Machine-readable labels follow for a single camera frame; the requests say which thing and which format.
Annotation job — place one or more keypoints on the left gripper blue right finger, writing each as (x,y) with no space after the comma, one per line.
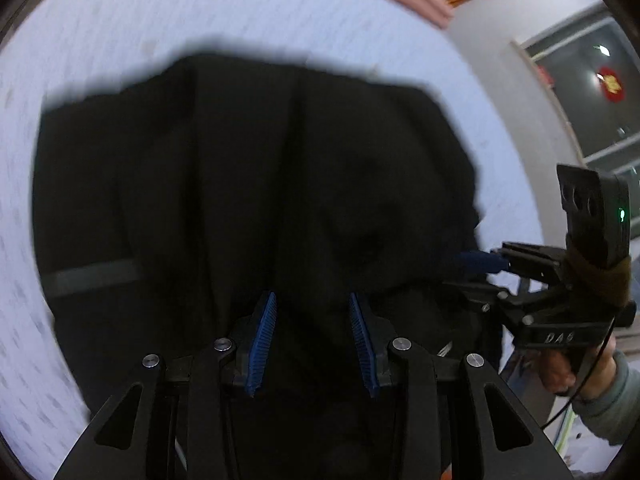
(403,419)

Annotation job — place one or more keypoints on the black hooded jacket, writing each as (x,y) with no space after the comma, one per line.
(166,213)

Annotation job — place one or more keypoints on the dark window with frame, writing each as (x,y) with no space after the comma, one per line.
(568,57)

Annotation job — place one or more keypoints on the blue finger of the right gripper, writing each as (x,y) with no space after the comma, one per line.
(477,262)

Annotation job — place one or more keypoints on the red window decoration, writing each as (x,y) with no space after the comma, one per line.
(610,84)

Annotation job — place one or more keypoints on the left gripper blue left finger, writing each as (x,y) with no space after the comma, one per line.
(225,424)

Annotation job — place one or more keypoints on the bed with floral quilt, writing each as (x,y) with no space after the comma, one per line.
(69,47)

